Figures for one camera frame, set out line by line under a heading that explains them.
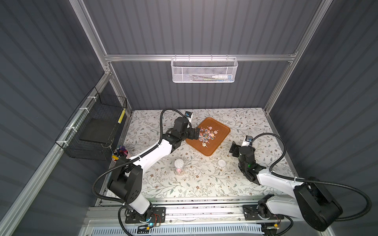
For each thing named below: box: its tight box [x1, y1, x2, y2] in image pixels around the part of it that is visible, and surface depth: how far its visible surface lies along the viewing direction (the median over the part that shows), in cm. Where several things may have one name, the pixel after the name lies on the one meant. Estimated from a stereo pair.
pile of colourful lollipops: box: [198, 126, 219, 148], surface depth 107 cm
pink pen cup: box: [111, 145, 129, 163], surface depth 84 cm
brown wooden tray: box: [185, 117, 231, 157], surface depth 104 cm
